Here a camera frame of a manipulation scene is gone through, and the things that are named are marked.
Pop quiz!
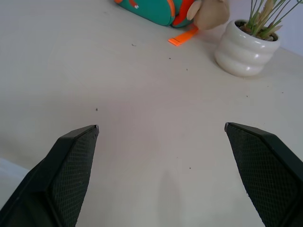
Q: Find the white ribbed plant pot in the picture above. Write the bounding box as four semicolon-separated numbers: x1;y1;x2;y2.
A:
214;19;281;78

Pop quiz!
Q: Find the beige plush pendant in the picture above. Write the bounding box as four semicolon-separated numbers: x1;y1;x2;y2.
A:
187;0;231;31

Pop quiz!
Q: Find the teal dinosaur backpack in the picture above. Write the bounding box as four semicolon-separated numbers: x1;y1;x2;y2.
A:
113;0;201;47

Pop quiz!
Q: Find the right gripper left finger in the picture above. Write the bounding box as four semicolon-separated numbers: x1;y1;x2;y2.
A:
0;124;99;227

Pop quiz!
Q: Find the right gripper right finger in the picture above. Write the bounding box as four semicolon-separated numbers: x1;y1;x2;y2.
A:
224;122;303;227

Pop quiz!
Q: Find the green potted palm plant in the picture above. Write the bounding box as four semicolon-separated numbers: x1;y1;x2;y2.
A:
239;0;303;41

